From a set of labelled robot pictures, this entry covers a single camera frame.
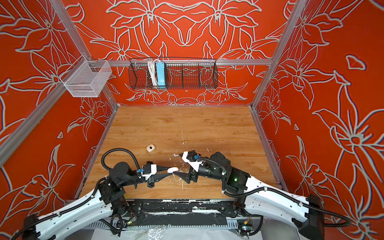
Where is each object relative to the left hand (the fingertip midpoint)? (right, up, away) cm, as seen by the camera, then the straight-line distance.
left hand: (170, 169), depth 62 cm
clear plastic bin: (-57, +47, +30) cm, 80 cm away
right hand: (+2, +3, -1) cm, 4 cm away
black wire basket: (+2, +52, +36) cm, 63 cm away
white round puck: (0, 0, -1) cm, 1 cm away
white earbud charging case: (-17, +3, +31) cm, 36 cm away
